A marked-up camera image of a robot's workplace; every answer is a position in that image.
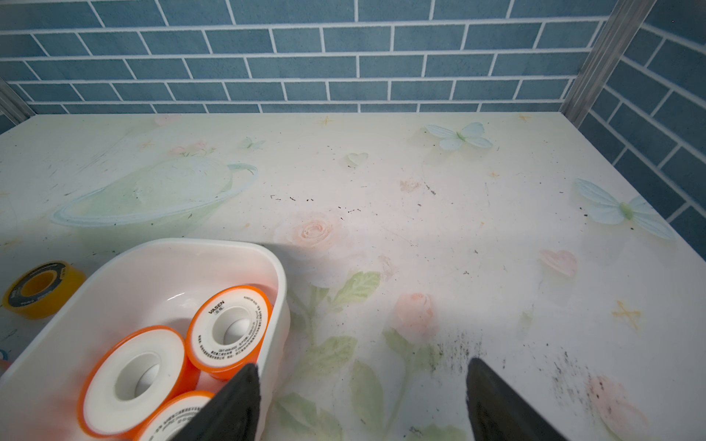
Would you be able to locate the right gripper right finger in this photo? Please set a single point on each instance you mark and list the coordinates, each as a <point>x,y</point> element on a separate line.
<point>497,412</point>

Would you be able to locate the orange sealing tape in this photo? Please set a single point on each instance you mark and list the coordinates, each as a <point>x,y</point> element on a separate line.
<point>227,332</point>
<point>173,416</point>
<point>133,380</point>

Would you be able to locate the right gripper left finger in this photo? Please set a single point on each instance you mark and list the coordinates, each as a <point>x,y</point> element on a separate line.
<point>232,414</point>

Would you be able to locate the yellow black tape roll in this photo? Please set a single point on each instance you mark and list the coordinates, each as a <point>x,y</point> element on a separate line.
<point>44,290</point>

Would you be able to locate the white storage box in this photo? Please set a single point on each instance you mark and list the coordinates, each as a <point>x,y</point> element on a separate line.
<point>163,282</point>

